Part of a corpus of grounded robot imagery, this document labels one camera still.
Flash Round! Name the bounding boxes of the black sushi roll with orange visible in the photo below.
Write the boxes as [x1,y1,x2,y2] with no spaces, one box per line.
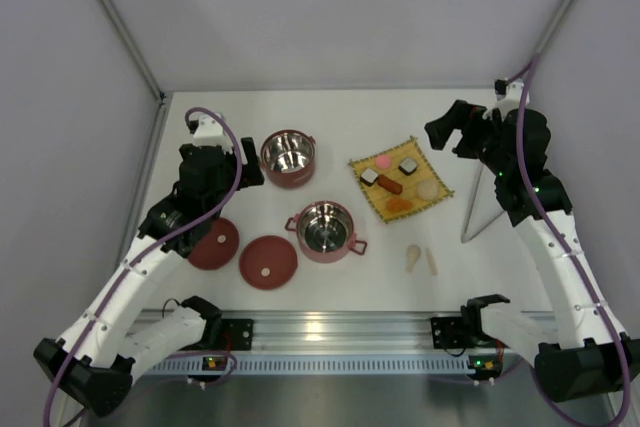
[398,157,419,176]

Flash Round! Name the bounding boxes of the white round bun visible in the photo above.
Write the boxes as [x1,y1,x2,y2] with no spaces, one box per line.
[416,178,440,202]

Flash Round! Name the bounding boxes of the pink round cake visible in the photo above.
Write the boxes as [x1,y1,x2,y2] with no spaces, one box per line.
[375,154,392,169]

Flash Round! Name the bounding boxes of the brown eel slice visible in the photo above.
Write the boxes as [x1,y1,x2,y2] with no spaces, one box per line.
[377,174,403,195]

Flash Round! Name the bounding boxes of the black white sushi roll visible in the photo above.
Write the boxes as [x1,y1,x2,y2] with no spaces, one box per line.
[359,168,379,187]

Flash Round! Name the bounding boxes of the metal tongs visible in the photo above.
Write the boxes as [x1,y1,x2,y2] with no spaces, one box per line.
[460,164,504,244]

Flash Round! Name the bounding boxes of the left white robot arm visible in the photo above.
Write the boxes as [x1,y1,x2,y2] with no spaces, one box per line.
[34,137,264,417]

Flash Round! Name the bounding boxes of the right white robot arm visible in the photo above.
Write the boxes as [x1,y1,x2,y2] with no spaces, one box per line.
[424,100,639,402]

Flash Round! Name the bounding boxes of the dark red steel-lined pot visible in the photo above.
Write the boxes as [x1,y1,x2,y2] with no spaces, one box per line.
[260,129,316,189]

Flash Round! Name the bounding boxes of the bamboo serving mat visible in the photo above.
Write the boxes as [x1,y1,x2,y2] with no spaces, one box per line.
[348,136,454,224]

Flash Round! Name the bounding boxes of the dark red lid left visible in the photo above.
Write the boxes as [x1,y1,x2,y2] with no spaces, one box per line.
[187,218,240,271]

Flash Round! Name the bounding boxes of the dark red lid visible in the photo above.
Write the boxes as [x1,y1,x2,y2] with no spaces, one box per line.
[239,235,298,290]
[187,218,240,271]

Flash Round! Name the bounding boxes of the orange fried food piece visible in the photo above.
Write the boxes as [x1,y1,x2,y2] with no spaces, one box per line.
[386,197,413,214]

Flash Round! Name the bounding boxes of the dark red lid right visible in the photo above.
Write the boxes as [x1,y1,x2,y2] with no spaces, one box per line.
[239,235,298,290]

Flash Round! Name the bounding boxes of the cream small spoon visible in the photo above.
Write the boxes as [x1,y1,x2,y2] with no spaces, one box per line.
[405,244,422,273]

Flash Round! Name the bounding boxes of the cream small stick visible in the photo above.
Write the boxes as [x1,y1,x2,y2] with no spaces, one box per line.
[424,247,438,276]

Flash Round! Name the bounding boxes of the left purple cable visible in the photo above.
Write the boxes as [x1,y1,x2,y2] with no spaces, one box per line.
[43,106,245,426]

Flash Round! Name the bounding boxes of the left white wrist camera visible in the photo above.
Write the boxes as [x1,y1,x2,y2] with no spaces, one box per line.
[187,113,233,153]

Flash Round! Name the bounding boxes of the pink steel-lined pot with handles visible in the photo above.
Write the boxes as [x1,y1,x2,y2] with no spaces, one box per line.
[285,200,368,264]

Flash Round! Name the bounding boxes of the left black base bracket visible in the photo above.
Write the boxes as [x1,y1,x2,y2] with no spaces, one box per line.
[218,318,254,351]

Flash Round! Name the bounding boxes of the black base bracket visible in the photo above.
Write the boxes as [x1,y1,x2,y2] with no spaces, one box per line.
[218,318,254,351]
[430,316,471,350]

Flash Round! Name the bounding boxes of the aluminium mounting rail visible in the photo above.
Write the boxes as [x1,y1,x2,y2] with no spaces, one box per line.
[150,311,517,377]

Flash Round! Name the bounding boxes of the right black base bracket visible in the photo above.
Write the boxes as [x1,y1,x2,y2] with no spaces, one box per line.
[430,316,471,350]

